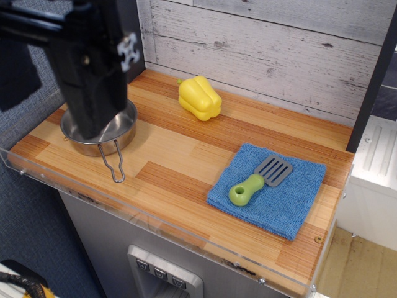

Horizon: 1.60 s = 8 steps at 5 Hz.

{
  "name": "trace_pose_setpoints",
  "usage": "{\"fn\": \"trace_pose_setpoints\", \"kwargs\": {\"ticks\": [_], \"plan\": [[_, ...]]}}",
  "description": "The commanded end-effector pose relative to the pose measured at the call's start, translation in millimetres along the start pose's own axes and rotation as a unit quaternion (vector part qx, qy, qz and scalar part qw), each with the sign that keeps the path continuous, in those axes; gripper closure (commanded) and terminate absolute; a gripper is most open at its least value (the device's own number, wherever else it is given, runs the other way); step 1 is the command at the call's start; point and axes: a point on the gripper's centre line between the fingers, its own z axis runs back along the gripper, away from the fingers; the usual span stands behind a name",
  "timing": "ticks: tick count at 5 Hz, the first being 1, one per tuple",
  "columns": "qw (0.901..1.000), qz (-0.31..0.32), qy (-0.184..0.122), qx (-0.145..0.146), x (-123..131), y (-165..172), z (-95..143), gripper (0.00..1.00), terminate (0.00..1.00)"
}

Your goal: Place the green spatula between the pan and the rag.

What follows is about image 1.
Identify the white side cabinet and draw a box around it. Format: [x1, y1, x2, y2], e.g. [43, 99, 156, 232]
[336, 116, 396, 250]

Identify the blue folded cloth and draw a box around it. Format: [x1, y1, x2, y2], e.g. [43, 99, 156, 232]
[207, 143, 326, 241]

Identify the stainless steel pot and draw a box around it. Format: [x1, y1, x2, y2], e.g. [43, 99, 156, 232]
[60, 101, 138, 183]

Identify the yellow toy bell pepper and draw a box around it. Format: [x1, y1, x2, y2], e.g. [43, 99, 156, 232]
[177, 76, 222, 121]

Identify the black right upright post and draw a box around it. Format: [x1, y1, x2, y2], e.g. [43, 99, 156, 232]
[346, 8, 396, 153]

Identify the clear acrylic table guard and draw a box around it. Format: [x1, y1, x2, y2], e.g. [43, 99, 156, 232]
[0, 145, 355, 298]

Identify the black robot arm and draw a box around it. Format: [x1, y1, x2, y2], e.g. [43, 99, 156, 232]
[1, 1, 140, 139]

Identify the grey toy fridge cabinet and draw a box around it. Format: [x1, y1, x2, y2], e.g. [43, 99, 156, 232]
[60, 192, 283, 297]

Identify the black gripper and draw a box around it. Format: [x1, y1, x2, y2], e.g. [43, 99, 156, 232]
[50, 1, 138, 139]

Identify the yellow black cable bundle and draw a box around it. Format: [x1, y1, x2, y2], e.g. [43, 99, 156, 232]
[0, 270, 60, 298]

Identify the green handled grey spatula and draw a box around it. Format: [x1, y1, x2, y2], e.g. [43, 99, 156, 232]
[228, 155, 293, 207]

